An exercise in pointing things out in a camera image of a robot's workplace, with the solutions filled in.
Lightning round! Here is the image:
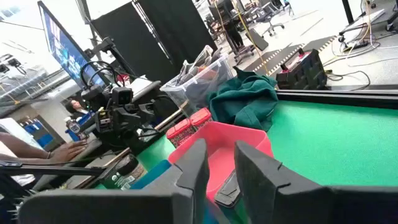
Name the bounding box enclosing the pink plastic bin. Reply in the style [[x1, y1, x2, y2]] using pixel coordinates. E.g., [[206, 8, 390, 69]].
[[167, 121, 274, 203]]

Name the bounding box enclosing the black equipment cart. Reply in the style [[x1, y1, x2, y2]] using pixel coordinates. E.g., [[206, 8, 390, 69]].
[[208, 0, 270, 66]]

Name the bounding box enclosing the white floor cable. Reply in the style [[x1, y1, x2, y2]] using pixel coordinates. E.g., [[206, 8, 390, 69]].
[[323, 0, 398, 68]]

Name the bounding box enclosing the orange cloth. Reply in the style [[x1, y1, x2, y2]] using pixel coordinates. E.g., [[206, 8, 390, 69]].
[[198, 67, 219, 82]]

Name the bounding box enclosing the clear plastic storage bin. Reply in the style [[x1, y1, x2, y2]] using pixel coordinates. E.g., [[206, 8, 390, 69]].
[[160, 45, 234, 118]]

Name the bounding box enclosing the black crate with red top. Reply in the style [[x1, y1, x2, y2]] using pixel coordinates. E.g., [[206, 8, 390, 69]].
[[275, 48, 329, 91]]

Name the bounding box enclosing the green table mat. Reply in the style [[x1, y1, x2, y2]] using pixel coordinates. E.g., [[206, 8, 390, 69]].
[[93, 100, 398, 224]]

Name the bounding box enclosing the grey office chair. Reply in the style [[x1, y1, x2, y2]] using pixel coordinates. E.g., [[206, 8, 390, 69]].
[[254, 1, 285, 37]]

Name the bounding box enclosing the black aluminium rig frame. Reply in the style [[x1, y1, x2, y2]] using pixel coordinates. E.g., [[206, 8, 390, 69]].
[[275, 89, 398, 110]]

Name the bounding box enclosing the black post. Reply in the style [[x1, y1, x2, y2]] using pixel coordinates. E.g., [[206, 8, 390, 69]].
[[341, 0, 355, 25]]

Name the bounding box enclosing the black floor cable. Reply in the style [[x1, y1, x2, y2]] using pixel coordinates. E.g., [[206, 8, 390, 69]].
[[325, 70, 373, 91]]

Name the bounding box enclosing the dark green cloth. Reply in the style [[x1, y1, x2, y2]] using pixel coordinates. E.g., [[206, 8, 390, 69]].
[[206, 67, 279, 132]]

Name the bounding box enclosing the person's hand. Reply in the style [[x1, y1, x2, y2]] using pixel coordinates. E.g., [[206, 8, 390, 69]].
[[48, 139, 88, 163]]

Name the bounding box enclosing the computer monitor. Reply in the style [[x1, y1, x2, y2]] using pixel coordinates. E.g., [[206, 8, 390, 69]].
[[37, 0, 106, 90]]

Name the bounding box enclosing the yellow floor cable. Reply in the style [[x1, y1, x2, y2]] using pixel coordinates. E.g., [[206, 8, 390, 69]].
[[214, 0, 271, 77]]

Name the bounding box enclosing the white-capped bottle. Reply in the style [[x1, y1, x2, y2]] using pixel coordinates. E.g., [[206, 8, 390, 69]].
[[64, 116, 82, 141]]

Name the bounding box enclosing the grey rolling cart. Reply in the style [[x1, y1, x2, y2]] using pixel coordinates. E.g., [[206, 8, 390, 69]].
[[337, 0, 398, 44]]

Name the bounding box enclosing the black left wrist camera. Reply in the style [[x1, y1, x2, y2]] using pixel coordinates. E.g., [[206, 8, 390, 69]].
[[111, 86, 134, 106]]

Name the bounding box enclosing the person's forearm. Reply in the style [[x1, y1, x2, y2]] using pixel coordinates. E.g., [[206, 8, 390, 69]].
[[0, 132, 51, 166]]

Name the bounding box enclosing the black diagonal frame strut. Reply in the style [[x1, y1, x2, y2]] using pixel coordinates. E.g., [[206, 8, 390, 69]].
[[0, 160, 106, 177]]

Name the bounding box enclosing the black partition screen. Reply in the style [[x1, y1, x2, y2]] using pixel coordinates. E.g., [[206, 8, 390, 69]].
[[90, 0, 218, 85]]

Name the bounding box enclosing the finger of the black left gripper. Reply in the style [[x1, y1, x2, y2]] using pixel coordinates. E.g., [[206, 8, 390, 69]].
[[138, 102, 156, 122]]

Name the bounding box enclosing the grey desk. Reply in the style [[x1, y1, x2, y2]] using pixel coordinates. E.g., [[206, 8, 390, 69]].
[[30, 80, 162, 191]]

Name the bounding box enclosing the crumpled grey packaging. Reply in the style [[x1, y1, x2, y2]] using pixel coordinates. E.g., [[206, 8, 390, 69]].
[[177, 45, 222, 86]]

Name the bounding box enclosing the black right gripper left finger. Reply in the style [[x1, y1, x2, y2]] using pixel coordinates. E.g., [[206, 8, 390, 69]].
[[17, 138, 210, 224]]

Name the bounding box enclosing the succulent plant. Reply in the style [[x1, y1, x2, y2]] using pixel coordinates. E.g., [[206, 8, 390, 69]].
[[6, 186, 40, 222]]

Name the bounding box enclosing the blue plastic bin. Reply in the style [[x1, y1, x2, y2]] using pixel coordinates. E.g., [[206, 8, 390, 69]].
[[129, 159, 172, 190]]

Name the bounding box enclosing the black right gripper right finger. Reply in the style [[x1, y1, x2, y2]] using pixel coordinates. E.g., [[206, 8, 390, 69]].
[[234, 140, 398, 224]]

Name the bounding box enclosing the person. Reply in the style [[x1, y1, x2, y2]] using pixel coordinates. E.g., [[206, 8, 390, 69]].
[[64, 98, 94, 121], [0, 117, 44, 187]]

